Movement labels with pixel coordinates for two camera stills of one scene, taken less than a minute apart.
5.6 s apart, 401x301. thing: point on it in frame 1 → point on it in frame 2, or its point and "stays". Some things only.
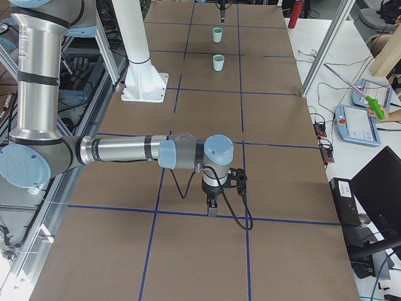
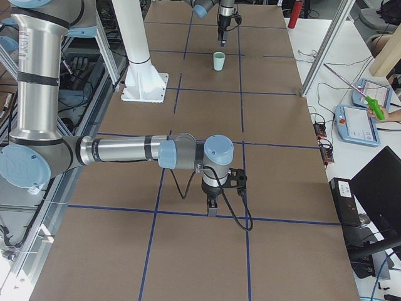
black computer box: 345,201 stays
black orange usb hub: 319,130 stays
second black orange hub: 327,155 stays
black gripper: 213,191 → 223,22
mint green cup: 217,34 → 218,60
